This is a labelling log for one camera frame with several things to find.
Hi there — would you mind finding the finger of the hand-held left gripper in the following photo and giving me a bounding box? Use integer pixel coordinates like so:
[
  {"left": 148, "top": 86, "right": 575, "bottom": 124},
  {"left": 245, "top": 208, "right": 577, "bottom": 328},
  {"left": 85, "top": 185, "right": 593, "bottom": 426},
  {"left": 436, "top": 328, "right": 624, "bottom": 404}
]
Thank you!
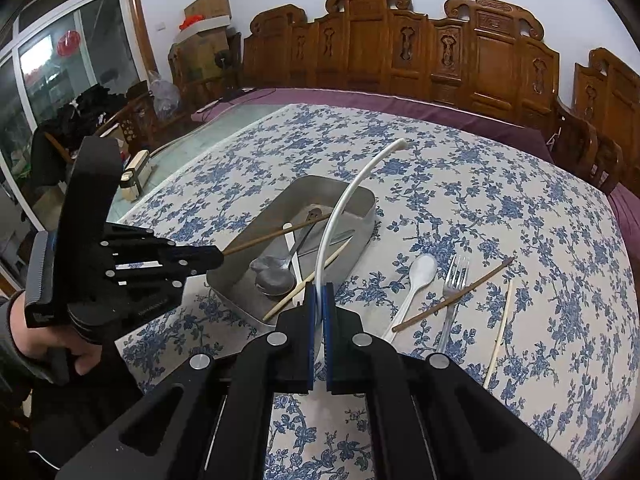
[
  {"left": 102, "top": 258, "right": 225, "bottom": 291},
  {"left": 102, "top": 222, "right": 225, "bottom": 262}
]

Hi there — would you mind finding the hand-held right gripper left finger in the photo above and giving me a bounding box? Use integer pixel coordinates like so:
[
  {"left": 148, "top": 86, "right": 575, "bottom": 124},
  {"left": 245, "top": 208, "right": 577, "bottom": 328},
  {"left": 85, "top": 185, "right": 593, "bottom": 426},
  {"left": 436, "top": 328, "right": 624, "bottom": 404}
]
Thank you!
[{"left": 55, "top": 282, "right": 321, "bottom": 480}]

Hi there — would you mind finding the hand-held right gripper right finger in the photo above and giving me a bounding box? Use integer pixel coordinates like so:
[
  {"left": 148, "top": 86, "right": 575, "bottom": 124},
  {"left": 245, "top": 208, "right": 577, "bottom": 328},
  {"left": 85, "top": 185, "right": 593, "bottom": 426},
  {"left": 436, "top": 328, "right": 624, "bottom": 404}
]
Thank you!
[{"left": 322, "top": 282, "right": 583, "bottom": 480}]

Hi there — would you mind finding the light bamboo chopstick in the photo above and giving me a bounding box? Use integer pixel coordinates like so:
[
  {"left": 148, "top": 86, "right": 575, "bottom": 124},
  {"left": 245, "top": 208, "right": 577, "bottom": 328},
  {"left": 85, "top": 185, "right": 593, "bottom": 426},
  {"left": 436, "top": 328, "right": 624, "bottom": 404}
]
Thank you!
[
  {"left": 262, "top": 239, "right": 352, "bottom": 321},
  {"left": 482, "top": 280, "right": 514, "bottom": 389}
]

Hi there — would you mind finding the metal spoon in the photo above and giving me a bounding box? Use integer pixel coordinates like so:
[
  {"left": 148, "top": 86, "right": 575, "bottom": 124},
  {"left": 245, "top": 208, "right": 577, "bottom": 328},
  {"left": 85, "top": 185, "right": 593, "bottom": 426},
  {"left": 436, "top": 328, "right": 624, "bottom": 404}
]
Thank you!
[
  {"left": 254, "top": 267, "right": 298, "bottom": 297},
  {"left": 249, "top": 205, "right": 325, "bottom": 283}
]

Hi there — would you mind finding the rectangular metal tray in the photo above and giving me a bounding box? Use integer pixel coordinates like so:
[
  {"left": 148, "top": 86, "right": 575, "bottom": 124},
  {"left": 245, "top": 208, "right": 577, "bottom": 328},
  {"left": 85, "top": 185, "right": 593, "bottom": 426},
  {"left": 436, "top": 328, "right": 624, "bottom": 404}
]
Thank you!
[{"left": 206, "top": 175, "right": 378, "bottom": 322}]

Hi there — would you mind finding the brown wooden chopstick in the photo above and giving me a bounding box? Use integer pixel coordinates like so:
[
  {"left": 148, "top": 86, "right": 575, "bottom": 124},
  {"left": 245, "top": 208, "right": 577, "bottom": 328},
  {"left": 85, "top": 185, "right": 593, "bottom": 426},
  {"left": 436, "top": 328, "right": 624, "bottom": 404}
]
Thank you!
[
  {"left": 391, "top": 256, "right": 516, "bottom": 333},
  {"left": 222, "top": 212, "right": 333, "bottom": 257}
]

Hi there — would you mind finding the person's left forearm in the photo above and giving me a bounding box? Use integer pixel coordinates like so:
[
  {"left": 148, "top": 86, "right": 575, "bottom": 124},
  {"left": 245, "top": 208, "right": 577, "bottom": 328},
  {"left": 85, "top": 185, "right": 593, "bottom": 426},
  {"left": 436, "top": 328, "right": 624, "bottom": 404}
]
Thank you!
[{"left": 0, "top": 297, "right": 146, "bottom": 476}]

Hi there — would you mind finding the person's left hand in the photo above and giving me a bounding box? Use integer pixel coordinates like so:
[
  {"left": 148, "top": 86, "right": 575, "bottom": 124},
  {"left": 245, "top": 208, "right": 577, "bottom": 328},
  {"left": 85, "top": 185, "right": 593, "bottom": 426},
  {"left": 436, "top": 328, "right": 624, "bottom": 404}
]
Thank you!
[{"left": 10, "top": 296, "right": 107, "bottom": 376}]

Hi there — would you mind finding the cream cylindrical container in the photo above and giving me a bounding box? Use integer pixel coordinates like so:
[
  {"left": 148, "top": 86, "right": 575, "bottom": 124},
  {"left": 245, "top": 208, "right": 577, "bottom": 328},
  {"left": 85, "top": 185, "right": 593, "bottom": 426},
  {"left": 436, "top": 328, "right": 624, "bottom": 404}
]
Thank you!
[{"left": 120, "top": 150, "right": 153, "bottom": 202}]

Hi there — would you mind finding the pile of black clothing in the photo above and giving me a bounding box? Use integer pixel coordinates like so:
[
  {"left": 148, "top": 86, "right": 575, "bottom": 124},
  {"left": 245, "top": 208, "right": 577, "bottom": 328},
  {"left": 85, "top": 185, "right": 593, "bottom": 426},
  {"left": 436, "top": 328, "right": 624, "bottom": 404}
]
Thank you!
[{"left": 30, "top": 84, "right": 127, "bottom": 187}]

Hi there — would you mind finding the small wooden chair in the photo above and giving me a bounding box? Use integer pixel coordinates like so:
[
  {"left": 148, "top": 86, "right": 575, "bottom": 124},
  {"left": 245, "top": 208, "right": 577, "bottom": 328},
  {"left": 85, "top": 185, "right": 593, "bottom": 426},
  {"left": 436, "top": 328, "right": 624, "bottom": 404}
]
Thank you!
[{"left": 95, "top": 92, "right": 157, "bottom": 157}]

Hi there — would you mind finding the short white plastic spoon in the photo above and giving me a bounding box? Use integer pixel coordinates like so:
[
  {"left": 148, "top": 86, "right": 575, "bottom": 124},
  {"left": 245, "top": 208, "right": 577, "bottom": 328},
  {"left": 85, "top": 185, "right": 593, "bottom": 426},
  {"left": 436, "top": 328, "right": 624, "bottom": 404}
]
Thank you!
[{"left": 382, "top": 254, "right": 439, "bottom": 343}]

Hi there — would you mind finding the crumpled clear plastic bag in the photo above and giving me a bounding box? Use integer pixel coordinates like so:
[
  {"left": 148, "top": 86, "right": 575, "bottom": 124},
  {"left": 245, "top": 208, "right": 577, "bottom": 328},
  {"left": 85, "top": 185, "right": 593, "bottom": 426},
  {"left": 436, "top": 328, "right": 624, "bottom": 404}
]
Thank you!
[{"left": 147, "top": 71, "right": 181, "bottom": 121}]

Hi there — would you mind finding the metal fork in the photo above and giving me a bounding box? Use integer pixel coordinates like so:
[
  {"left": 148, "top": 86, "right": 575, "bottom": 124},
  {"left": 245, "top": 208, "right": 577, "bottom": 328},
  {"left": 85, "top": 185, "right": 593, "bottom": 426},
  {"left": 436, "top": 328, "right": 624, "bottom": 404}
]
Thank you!
[{"left": 434, "top": 254, "right": 472, "bottom": 353}]

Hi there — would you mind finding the glass sliding door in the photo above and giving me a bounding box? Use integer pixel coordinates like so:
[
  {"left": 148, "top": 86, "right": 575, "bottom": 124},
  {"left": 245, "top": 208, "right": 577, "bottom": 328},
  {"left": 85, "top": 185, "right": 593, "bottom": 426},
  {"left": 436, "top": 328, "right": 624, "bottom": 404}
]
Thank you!
[{"left": 0, "top": 0, "right": 147, "bottom": 271}]

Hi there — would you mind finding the red round decoration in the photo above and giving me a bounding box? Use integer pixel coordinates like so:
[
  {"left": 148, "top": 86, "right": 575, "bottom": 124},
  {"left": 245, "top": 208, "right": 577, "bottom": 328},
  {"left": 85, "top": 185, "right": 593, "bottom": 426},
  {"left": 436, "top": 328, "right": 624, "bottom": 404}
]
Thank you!
[{"left": 56, "top": 30, "right": 84, "bottom": 59}]

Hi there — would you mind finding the large cardboard box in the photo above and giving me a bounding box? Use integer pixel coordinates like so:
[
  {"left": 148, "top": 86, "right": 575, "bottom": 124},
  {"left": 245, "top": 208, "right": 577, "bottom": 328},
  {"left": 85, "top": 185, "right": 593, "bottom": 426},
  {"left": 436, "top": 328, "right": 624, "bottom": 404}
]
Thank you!
[{"left": 170, "top": 30, "right": 242, "bottom": 82}]

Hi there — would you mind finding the black fan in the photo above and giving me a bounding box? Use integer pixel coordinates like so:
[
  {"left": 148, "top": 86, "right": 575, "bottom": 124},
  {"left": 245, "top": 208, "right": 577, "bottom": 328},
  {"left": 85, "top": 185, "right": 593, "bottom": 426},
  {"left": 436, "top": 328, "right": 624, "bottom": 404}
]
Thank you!
[{"left": 214, "top": 50, "right": 256, "bottom": 102}]

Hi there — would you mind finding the flat white box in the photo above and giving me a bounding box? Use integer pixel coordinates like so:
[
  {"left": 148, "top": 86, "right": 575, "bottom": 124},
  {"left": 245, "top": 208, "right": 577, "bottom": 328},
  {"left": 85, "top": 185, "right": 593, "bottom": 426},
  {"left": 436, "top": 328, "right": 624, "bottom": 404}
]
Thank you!
[{"left": 175, "top": 15, "right": 232, "bottom": 44}]

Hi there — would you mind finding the small cardboard box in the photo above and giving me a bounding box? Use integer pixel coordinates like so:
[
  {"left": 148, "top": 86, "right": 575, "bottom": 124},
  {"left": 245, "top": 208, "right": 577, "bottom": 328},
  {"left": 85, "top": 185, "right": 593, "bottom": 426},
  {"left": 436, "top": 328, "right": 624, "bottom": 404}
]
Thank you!
[{"left": 184, "top": 0, "right": 232, "bottom": 24}]

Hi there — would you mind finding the blue floral tablecloth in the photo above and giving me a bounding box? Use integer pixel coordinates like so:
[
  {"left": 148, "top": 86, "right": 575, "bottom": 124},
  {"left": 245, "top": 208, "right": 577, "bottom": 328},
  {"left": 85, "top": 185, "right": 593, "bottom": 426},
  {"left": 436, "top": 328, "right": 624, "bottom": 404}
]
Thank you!
[{"left": 117, "top": 104, "right": 640, "bottom": 480}]

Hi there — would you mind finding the purple sofa cushion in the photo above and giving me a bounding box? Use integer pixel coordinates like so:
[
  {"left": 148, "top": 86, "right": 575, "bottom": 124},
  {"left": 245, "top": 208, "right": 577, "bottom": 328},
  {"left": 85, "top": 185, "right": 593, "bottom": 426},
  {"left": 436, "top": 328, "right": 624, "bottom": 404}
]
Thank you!
[{"left": 192, "top": 87, "right": 556, "bottom": 163}]

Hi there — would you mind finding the carved wooden sofa bench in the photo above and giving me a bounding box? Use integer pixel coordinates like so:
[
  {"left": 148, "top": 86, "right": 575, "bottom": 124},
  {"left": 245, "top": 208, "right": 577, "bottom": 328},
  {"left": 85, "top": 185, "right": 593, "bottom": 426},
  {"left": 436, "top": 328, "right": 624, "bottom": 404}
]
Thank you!
[{"left": 240, "top": 0, "right": 563, "bottom": 126}]

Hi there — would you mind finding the purple armchair cushion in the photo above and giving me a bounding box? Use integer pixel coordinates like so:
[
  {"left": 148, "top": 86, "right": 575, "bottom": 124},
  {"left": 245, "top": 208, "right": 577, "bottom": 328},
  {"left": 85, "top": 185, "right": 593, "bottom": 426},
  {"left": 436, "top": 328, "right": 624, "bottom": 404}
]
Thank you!
[{"left": 607, "top": 182, "right": 640, "bottom": 271}]

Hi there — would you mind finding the carved wooden armchair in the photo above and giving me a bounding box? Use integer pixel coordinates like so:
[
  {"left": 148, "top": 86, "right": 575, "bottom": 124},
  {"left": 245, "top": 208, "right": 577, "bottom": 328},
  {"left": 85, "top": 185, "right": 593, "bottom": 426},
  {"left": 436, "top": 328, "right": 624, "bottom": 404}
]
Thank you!
[{"left": 552, "top": 47, "right": 640, "bottom": 196}]

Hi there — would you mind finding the wooden door frame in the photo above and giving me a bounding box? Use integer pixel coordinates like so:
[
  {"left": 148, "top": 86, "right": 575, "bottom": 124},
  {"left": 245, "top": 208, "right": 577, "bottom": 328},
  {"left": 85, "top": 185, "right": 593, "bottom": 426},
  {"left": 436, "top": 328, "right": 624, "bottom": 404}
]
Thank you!
[{"left": 122, "top": 0, "right": 159, "bottom": 79}]

